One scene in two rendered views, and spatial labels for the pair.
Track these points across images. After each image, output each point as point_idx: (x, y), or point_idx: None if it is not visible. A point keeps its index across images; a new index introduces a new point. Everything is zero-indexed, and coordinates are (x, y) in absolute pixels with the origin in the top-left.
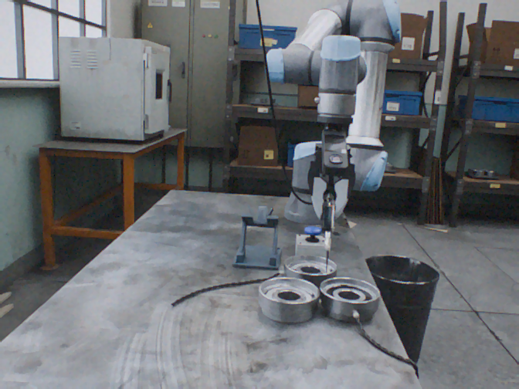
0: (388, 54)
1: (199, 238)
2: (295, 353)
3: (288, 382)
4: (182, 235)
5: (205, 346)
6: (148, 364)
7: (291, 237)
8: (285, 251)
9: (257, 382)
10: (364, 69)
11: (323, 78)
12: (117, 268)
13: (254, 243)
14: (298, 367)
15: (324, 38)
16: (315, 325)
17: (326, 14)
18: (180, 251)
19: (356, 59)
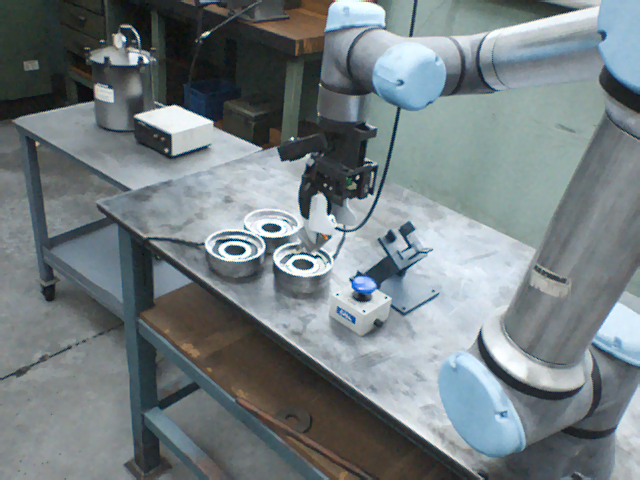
0: (623, 128)
1: (489, 283)
2: (221, 215)
3: (203, 200)
4: (505, 277)
5: (269, 197)
6: (274, 179)
7: (447, 353)
8: (398, 315)
9: (217, 194)
10: (362, 66)
11: None
12: (426, 214)
13: (443, 309)
14: (209, 209)
15: (557, 33)
16: None
17: None
18: (451, 255)
19: (325, 34)
